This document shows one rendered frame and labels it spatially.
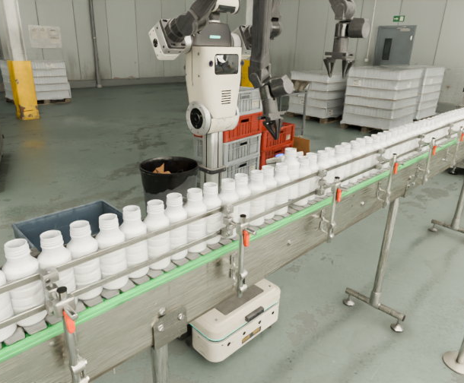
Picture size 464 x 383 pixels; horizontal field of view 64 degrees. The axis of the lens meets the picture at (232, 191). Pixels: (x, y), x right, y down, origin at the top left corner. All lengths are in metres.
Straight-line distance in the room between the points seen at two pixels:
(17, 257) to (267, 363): 1.56
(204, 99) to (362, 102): 6.16
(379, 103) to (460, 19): 4.31
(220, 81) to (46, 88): 8.89
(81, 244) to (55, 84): 9.75
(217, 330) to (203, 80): 1.15
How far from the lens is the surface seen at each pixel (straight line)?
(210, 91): 1.68
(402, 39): 11.68
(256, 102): 3.75
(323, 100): 8.18
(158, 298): 0.93
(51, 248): 0.78
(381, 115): 7.55
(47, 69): 10.40
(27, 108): 8.56
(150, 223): 0.87
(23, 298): 0.80
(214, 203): 0.97
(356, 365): 2.20
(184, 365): 2.08
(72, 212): 1.45
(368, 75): 7.62
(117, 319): 0.89
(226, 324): 1.92
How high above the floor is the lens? 1.51
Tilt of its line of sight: 22 degrees down
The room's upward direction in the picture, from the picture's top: 2 degrees clockwise
